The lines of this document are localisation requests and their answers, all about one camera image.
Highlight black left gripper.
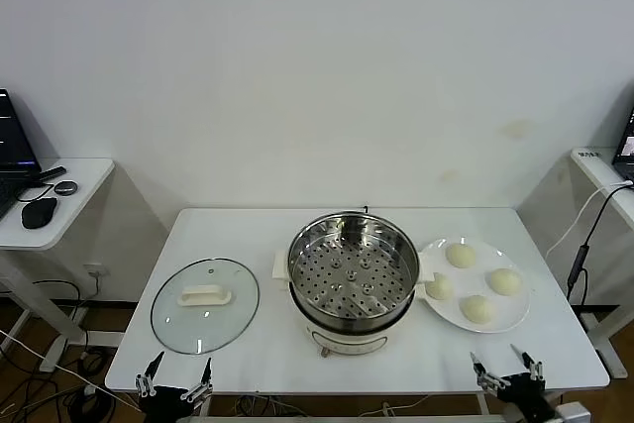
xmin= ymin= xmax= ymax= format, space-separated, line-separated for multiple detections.
xmin=135 ymin=351 xmax=215 ymax=417

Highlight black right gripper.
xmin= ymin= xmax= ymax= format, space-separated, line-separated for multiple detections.
xmin=469 ymin=343 xmax=556 ymax=423

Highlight white steamed baozi bun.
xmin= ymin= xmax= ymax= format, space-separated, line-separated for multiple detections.
xmin=424 ymin=272 xmax=455 ymax=302
xmin=488 ymin=267 xmax=523 ymax=294
xmin=460 ymin=293 xmax=497 ymax=324
xmin=445 ymin=242 xmax=477 ymax=269

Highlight glass pot lid cream handle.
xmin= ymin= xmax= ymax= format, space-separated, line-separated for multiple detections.
xmin=150 ymin=258 xmax=262 ymax=357

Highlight perforated steel steamer basket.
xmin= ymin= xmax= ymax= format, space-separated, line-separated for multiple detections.
xmin=270 ymin=212 xmax=437 ymax=324

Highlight white round plate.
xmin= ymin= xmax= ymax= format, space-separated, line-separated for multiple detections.
xmin=418 ymin=237 xmax=531 ymax=334

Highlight cream electric cooker base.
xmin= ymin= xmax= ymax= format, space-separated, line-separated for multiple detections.
xmin=276 ymin=273 xmax=432 ymax=360

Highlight black computer mouse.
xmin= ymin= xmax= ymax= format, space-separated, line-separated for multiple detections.
xmin=20 ymin=196 xmax=59 ymax=230

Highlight black stick device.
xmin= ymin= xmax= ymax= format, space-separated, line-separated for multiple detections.
xmin=37 ymin=164 xmax=68 ymax=182

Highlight open black laptop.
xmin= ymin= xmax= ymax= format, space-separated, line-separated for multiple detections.
xmin=0 ymin=88 xmax=44 ymax=219
xmin=612 ymin=104 xmax=634 ymax=180

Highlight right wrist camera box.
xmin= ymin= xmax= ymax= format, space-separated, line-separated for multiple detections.
xmin=554 ymin=402 xmax=590 ymax=423

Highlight cables under work table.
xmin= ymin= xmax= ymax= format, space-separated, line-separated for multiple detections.
xmin=232 ymin=392 xmax=432 ymax=417

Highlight white floor cable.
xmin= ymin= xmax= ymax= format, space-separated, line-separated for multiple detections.
xmin=0 ymin=327 xmax=145 ymax=412

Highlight black cable with adapter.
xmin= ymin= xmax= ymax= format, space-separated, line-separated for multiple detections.
xmin=567 ymin=183 xmax=634 ymax=305

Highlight white hanging cable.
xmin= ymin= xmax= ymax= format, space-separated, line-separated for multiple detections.
xmin=546 ymin=179 xmax=634 ymax=260

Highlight white work table frame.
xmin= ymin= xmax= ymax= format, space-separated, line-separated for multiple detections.
xmin=190 ymin=390 xmax=566 ymax=423

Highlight thin black desk cable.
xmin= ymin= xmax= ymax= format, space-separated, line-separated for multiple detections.
xmin=17 ymin=179 xmax=54 ymax=204

